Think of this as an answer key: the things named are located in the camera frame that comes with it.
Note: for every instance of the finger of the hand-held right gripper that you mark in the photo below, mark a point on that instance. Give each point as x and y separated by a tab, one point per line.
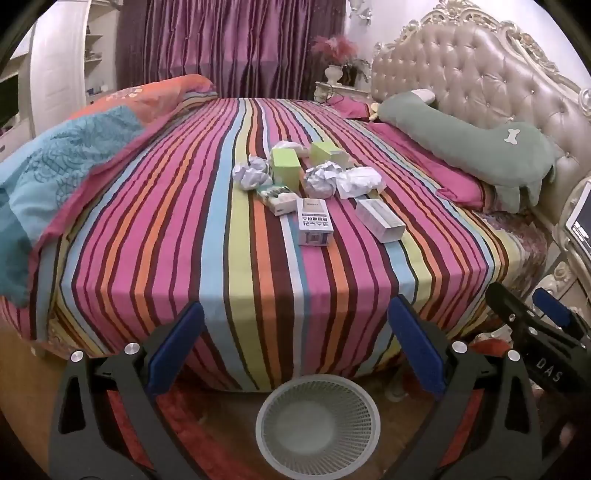
551	307
505	304

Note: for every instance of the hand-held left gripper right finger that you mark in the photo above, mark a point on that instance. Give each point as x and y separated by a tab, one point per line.
415	346

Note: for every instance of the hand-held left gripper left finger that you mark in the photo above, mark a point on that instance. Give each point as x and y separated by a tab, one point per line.
178	350

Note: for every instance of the white mesh waste basket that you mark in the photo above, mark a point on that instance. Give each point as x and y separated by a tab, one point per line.
318	429

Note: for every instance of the white plastic packet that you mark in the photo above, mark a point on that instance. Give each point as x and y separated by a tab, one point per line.
360	182

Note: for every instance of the white paper ball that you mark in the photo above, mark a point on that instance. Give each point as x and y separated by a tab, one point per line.
251	174
321	181

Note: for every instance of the tall green box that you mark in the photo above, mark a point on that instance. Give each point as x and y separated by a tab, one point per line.
285	168

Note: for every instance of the small green box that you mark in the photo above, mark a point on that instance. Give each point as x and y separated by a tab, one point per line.
325	152

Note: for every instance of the ornate cream bedside cabinet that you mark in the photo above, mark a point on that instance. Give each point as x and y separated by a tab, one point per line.
561	272

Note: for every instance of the small screen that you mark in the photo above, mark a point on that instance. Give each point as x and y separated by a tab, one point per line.
579	221

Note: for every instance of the long white box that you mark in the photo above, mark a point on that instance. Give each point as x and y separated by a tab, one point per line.
380	220

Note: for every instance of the white box with black print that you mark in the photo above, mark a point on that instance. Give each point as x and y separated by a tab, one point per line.
315	221

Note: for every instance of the green plush pillow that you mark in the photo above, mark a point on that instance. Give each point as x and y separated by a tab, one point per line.
461	138

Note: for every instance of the white box with green print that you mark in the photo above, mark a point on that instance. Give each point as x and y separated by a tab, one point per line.
278	199

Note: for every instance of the blue and orange quilt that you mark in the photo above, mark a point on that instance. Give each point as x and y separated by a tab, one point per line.
55	175

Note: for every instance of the tufted beige headboard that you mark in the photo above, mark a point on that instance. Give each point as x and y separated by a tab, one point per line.
485	69

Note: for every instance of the small pink cushion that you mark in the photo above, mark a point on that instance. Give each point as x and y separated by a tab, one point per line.
354	109

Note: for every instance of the white nightstand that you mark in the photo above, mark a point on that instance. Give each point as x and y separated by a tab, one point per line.
344	91

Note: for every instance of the white vase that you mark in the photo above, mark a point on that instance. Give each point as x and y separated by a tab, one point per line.
334	74

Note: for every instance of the white shelf unit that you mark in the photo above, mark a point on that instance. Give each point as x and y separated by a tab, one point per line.
60	69

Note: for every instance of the red feather flowers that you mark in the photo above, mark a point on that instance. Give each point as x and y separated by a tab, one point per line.
334	48

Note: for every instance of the purple curtain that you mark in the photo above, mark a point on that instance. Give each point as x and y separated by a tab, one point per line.
231	46

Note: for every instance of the wall lamp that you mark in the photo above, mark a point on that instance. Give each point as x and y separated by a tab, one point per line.
360	10

